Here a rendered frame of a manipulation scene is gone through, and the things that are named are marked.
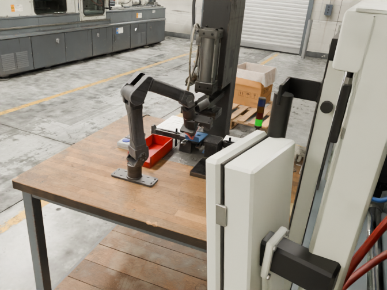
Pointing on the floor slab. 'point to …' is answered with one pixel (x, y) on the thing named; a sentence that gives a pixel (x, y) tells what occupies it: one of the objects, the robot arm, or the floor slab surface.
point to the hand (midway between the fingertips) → (191, 137)
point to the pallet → (246, 111)
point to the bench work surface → (122, 216)
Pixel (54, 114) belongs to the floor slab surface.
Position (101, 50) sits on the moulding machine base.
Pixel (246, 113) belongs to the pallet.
